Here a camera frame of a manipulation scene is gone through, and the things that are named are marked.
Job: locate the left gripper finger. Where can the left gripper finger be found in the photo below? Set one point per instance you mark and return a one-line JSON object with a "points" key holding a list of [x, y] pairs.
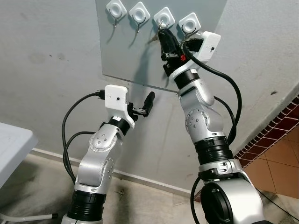
{"points": [[149, 100]]}

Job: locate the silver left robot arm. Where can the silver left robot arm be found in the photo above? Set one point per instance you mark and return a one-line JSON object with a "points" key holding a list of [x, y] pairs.
{"points": [[98, 154]]}

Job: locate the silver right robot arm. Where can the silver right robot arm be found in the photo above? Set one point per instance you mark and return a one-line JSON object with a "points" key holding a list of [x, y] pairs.
{"points": [[201, 116]]}

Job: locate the white plastic table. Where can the white plastic table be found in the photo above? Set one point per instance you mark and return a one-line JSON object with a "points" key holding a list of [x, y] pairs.
{"points": [[14, 149]]}

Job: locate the white square wall hook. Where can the white square wall hook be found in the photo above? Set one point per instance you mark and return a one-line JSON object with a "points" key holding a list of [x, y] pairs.
{"points": [[164, 16], [189, 22], [139, 12], [115, 8]]}

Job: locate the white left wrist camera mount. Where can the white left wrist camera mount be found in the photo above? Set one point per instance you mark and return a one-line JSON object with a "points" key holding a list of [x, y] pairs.
{"points": [[116, 97]]}

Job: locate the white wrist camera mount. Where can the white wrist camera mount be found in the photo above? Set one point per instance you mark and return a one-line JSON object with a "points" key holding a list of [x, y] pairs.
{"points": [[208, 46], [116, 97]]}

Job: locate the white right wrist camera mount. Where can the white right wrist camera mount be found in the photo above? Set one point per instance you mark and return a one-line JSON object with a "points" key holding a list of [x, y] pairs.
{"points": [[208, 46]]}

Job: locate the grey metal wall plate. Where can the grey metal wall plate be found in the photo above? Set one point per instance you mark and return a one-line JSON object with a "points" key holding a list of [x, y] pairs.
{"points": [[121, 60]]}

